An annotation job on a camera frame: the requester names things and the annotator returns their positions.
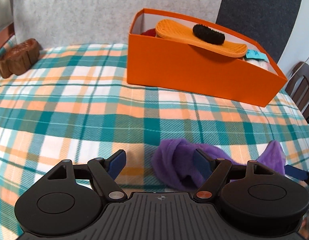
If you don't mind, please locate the orange storage box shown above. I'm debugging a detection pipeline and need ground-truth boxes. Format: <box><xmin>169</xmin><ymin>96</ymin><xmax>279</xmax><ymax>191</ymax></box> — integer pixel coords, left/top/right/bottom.
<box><xmin>127</xmin><ymin>8</ymin><xmax>287</xmax><ymax>107</ymax></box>

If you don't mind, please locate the light grey felt panel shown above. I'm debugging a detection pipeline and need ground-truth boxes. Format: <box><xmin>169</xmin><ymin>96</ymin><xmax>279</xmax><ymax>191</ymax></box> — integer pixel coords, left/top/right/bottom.
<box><xmin>12</xmin><ymin>0</ymin><xmax>222</xmax><ymax>48</ymax></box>

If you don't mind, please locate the brown wooden stump ornament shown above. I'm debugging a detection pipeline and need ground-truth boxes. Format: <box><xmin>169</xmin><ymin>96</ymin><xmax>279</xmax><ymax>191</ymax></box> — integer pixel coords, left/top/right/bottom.
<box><xmin>0</xmin><ymin>38</ymin><xmax>41</xmax><ymax>79</ymax></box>

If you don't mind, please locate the orange honeycomb silicone mat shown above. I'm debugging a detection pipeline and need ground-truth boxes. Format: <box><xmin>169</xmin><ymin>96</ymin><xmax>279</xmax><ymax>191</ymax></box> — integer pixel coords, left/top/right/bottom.
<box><xmin>155</xmin><ymin>19</ymin><xmax>248</xmax><ymax>58</ymax></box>

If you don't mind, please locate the dark grey felt panel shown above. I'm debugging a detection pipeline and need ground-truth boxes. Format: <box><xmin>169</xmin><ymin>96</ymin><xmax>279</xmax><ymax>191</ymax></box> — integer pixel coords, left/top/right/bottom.
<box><xmin>216</xmin><ymin>0</ymin><xmax>301</xmax><ymax>62</ymax></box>

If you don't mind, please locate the white plush toy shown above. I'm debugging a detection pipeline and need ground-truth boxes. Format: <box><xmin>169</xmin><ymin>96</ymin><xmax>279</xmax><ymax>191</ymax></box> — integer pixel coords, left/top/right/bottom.
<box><xmin>243</xmin><ymin>58</ymin><xmax>277</xmax><ymax>74</ymax></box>

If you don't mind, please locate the red plush toy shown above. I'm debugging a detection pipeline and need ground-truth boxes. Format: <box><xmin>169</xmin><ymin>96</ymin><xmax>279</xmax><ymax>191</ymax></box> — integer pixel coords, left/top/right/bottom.
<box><xmin>141</xmin><ymin>28</ymin><xmax>157</xmax><ymax>37</ymax></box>

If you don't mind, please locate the purple plush cloth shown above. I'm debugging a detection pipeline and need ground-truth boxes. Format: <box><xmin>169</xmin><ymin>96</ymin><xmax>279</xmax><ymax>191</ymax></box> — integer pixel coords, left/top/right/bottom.
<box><xmin>151</xmin><ymin>138</ymin><xmax>286</xmax><ymax>191</ymax></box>

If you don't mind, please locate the light blue wet wipes pack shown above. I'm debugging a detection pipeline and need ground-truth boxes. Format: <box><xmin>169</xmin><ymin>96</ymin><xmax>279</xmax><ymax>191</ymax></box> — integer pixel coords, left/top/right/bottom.
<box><xmin>244</xmin><ymin>49</ymin><xmax>269</xmax><ymax>62</ymax></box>

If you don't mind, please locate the dark wooden chair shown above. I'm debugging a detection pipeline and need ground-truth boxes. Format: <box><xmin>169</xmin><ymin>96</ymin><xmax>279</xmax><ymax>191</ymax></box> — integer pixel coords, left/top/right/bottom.
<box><xmin>285</xmin><ymin>62</ymin><xmax>309</xmax><ymax>125</ymax></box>

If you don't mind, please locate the plaid tablecloth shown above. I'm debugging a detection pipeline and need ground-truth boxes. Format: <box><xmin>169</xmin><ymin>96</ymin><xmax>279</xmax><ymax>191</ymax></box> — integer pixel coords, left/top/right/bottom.
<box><xmin>0</xmin><ymin>44</ymin><xmax>309</xmax><ymax>239</ymax></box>

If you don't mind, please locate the black fuzzy roll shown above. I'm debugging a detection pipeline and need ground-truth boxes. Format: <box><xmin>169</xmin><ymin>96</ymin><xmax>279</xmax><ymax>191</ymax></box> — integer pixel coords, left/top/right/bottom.
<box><xmin>192</xmin><ymin>24</ymin><xmax>225</xmax><ymax>45</ymax></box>

